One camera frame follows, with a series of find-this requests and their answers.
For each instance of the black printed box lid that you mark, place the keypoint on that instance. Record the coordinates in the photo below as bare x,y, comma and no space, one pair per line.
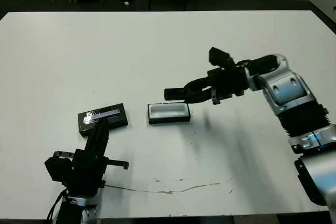
115,119

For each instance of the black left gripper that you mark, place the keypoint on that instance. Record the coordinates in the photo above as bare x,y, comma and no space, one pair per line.
84,176

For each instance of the black box base white insert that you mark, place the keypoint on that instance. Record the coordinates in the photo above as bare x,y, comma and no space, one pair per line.
168,111

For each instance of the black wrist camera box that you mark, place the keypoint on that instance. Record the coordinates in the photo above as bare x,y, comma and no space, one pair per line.
57,169
219,57

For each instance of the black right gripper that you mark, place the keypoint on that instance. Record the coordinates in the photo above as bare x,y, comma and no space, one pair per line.
228,82

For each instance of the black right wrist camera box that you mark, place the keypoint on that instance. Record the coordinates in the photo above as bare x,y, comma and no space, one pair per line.
219,57

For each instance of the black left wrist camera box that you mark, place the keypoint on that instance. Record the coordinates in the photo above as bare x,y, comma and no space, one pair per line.
57,169

